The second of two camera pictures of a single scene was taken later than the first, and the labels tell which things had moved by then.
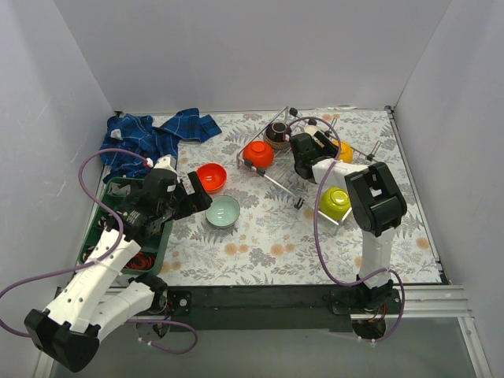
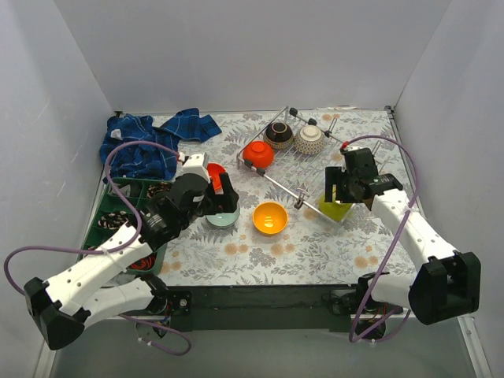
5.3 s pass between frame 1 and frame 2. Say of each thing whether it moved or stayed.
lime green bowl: stayed
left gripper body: moved
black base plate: stayed
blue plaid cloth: stayed
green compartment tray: stayed
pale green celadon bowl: stayed
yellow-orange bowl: moved
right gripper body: moved
